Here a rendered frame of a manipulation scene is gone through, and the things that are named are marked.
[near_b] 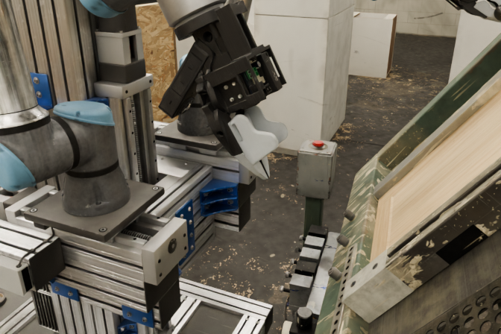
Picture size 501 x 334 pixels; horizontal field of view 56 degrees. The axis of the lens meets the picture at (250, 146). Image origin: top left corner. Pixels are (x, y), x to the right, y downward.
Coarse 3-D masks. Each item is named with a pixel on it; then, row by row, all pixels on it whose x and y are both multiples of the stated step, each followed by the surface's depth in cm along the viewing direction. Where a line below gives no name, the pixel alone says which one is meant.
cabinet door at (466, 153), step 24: (480, 120) 114; (456, 144) 116; (480, 144) 104; (432, 168) 118; (456, 168) 106; (480, 168) 96; (408, 192) 121; (432, 192) 108; (384, 216) 123; (408, 216) 110; (384, 240) 112
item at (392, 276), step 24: (456, 192) 84; (480, 192) 77; (432, 216) 85; (456, 216) 79; (480, 216) 78; (408, 240) 88; (432, 240) 82; (456, 240) 81; (480, 240) 80; (384, 264) 89; (408, 264) 86; (432, 264) 84; (360, 288) 91; (384, 288) 89; (408, 288) 88; (360, 312) 93
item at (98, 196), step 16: (80, 176) 99; (96, 176) 100; (112, 176) 103; (64, 192) 103; (80, 192) 100; (96, 192) 101; (112, 192) 102; (128, 192) 107; (64, 208) 103; (80, 208) 101; (96, 208) 101; (112, 208) 103
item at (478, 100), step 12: (492, 84) 116; (480, 96) 118; (492, 96) 117; (468, 108) 120; (456, 120) 122; (444, 132) 124; (420, 144) 132; (432, 144) 126; (408, 156) 134; (420, 156) 128; (396, 168) 135; (408, 168) 131; (384, 180) 137; (396, 180) 133; (384, 192) 136
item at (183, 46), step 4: (176, 36) 440; (192, 36) 467; (176, 40) 441; (180, 40) 448; (184, 40) 454; (188, 40) 461; (192, 40) 468; (176, 44) 442; (180, 44) 449; (184, 44) 455; (188, 44) 462; (192, 44) 470; (180, 48) 450; (184, 48) 457; (188, 48) 463; (180, 52) 451; (184, 52) 458; (188, 52) 464; (180, 56) 453
